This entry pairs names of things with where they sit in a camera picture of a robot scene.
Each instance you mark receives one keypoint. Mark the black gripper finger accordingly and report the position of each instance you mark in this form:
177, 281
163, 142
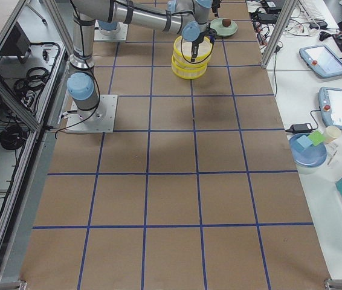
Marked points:
195, 50
192, 61

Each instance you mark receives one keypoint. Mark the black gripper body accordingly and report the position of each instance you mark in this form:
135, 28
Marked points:
196, 41

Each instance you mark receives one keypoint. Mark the yellow steamer layer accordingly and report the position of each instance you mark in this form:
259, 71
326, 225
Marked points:
182, 52
185, 72

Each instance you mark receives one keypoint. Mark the brown steamed bun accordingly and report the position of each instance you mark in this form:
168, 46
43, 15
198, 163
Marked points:
226, 22

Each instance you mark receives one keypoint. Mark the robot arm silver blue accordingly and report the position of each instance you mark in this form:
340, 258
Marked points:
180, 16
82, 84

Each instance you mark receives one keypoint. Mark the light green plate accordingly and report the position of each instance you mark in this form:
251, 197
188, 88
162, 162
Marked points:
223, 31

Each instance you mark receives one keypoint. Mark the upper blue teach pendant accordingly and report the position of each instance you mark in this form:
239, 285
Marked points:
322, 60

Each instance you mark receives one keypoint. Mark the small black power brick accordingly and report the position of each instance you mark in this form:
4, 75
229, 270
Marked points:
300, 128

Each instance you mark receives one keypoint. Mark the blue foam block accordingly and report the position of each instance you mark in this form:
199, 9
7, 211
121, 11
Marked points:
302, 143

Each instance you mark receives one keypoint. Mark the green foam block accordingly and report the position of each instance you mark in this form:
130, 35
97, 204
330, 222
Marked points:
316, 137

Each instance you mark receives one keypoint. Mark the beige paper cup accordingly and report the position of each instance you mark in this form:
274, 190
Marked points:
331, 133

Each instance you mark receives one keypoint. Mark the blue plate with blocks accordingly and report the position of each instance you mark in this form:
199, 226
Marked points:
313, 156

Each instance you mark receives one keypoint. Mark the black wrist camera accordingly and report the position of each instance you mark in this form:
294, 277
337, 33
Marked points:
215, 5

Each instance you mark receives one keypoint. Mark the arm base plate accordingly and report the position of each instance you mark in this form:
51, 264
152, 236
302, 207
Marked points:
102, 120
118, 35

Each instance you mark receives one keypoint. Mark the aluminium frame post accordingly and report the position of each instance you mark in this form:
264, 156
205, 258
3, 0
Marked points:
281, 23

